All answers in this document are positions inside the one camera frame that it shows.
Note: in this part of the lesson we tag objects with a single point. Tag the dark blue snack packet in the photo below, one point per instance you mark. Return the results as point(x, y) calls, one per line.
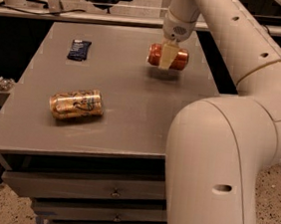
point(79, 50)

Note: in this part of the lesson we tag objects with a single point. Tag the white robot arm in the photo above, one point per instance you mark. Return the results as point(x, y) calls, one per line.
point(216, 147)

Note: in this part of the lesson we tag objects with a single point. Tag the gold crushed soda can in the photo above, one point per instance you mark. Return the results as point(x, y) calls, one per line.
point(76, 104)

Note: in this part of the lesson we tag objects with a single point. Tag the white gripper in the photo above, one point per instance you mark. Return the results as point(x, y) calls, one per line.
point(177, 28)

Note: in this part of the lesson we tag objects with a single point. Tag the grey metal rail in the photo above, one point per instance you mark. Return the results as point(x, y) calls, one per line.
point(77, 15)

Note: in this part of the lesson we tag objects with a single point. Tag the middle grey drawer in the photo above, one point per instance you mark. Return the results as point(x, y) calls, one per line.
point(69, 212)

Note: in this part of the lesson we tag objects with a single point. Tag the crumpled clear plastic piece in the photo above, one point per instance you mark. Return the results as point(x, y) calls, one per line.
point(6, 84)

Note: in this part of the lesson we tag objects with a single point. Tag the grey drawer cabinet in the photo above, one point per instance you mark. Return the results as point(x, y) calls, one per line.
point(139, 102)

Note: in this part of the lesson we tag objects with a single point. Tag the red coke can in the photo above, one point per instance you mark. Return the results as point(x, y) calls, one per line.
point(179, 63)

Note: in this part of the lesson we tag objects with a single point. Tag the top grey drawer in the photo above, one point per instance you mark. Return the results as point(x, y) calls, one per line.
point(57, 185)

